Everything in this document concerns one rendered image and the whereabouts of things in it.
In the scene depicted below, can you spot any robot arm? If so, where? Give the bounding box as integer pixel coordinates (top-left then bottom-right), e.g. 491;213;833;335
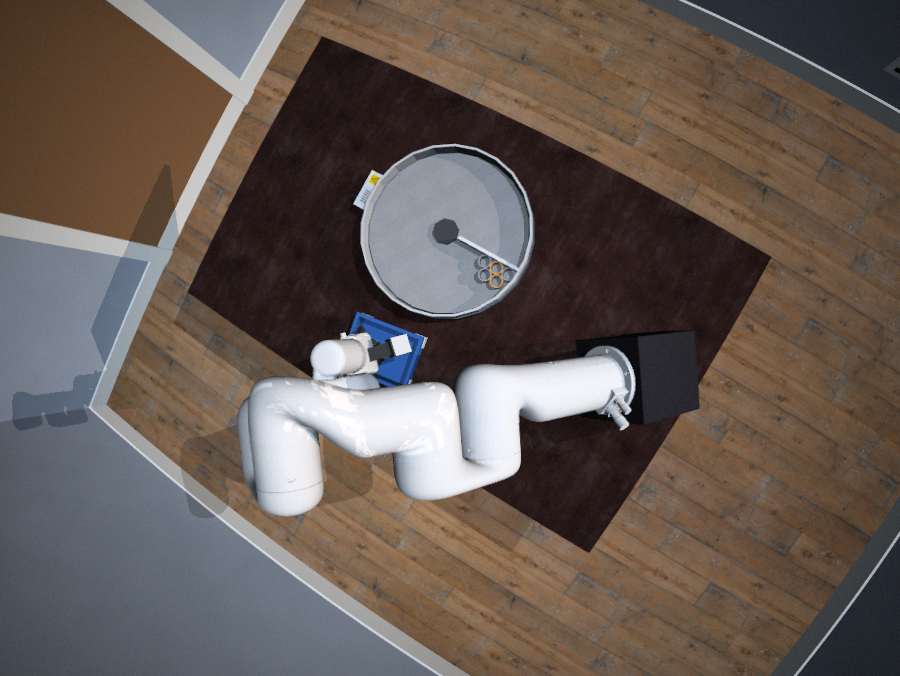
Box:
237;332;635;516

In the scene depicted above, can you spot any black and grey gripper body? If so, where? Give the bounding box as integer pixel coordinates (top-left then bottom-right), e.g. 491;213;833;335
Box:
347;332;378;374

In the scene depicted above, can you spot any blue tray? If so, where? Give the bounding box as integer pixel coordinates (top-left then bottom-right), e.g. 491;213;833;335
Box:
349;312;428;386

